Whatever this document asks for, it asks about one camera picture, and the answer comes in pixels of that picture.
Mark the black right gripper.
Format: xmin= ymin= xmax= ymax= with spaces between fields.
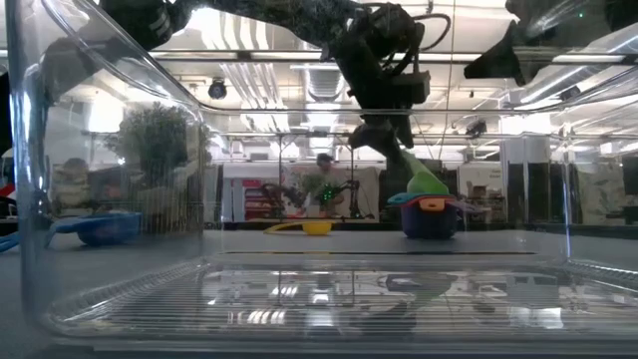
xmin=464 ymin=0 xmax=604 ymax=86

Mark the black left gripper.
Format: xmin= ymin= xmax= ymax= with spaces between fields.
xmin=331 ymin=2 xmax=425 ymax=171

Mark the green measuring cup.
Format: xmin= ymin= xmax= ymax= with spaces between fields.
xmin=401 ymin=149 xmax=451 ymax=195

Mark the teal measuring cup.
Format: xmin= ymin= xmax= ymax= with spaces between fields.
xmin=387 ymin=192 xmax=425 ymax=206

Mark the purple measuring cup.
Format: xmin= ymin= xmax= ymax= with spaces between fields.
xmin=400 ymin=198 xmax=478 ymax=240

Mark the yellow measuring cup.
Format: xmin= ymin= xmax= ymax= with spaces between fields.
xmin=263 ymin=220 xmax=334 ymax=236

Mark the clear plastic basket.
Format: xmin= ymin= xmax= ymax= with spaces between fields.
xmin=0 ymin=0 xmax=638 ymax=350

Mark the blue measuring cup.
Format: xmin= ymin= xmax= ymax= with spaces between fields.
xmin=43 ymin=211 xmax=144 ymax=248

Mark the person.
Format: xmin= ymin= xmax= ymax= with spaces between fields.
xmin=301 ymin=152 xmax=350 ymax=218
xmin=49 ymin=157 xmax=96 ymax=215
xmin=102 ymin=179 xmax=122 ymax=211

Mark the red shelving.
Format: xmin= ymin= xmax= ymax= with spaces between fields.
xmin=242 ymin=179 xmax=280 ymax=221

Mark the overhead rig crossbar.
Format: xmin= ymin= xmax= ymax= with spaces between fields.
xmin=149 ymin=49 xmax=638 ymax=65

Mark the potted plant in ribbed pot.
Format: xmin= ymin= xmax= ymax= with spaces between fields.
xmin=107 ymin=102 xmax=213 ymax=235

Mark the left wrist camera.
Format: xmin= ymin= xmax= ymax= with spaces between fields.
xmin=393 ymin=69 xmax=433 ymax=106

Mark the black ceiling camera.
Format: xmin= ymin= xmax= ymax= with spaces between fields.
xmin=207 ymin=77 xmax=229 ymax=101
xmin=466 ymin=119 xmax=488 ymax=140

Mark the silver ventilation duct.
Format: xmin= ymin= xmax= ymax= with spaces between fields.
xmin=303 ymin=67 xmax=348 ymax=104

